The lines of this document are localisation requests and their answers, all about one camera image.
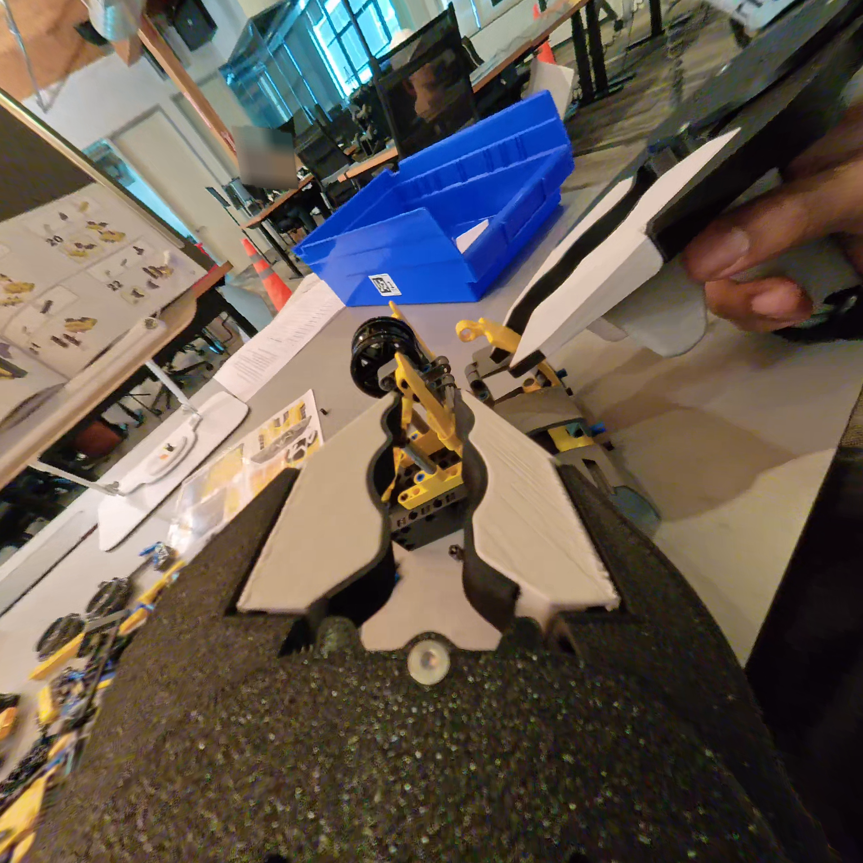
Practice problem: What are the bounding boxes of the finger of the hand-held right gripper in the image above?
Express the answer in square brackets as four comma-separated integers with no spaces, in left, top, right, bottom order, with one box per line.
[489,174,643,366]
[507,127,743,378]

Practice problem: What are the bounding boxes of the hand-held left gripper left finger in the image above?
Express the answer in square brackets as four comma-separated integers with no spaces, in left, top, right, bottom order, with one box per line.
[236,394,397,635]

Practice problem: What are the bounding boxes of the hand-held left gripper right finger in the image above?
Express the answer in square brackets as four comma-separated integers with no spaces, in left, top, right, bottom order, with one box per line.
[462,390,621,635]

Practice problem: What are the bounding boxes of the yellow brick vehicle model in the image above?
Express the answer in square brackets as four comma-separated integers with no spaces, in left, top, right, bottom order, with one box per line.
[349,302,662,550]

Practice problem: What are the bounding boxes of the person's right hand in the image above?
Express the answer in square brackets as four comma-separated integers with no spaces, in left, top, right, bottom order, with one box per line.
[681,108,863,334]

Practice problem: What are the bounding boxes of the yellow black sticker sheet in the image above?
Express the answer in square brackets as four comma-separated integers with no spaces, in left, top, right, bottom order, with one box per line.
[169,390,326,547]

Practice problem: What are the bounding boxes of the white book stand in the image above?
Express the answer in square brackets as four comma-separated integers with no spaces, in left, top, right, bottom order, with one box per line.
[0,88,252,555]

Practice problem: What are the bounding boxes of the blue plastic bin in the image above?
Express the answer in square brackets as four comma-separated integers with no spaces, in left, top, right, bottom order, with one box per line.
[292,89,575,307]

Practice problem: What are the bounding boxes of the printed paper sheet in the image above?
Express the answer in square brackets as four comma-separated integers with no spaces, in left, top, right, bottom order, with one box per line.
[214,275,346,400]

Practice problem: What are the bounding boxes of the pile of brick parts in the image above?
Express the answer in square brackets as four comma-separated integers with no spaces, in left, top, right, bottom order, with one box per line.
[0,539,186,863]

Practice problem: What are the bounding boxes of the orange traffic cone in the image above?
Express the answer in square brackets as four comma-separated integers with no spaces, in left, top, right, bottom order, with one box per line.
[240,237,295,313]

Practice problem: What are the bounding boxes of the instruction booklet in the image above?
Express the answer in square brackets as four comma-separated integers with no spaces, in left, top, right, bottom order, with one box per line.
[0,178,206,432]

